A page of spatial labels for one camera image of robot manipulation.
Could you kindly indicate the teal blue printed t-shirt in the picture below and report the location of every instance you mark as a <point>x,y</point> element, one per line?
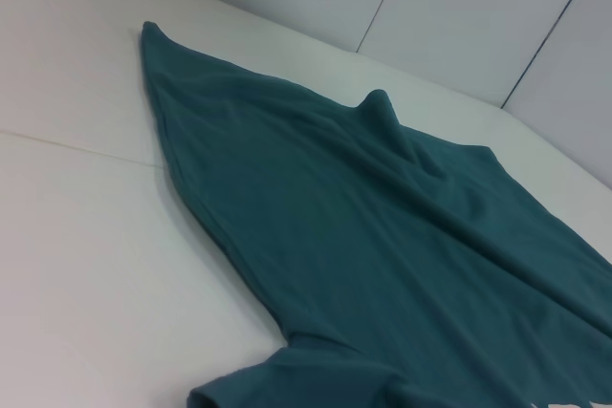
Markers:
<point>358,236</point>

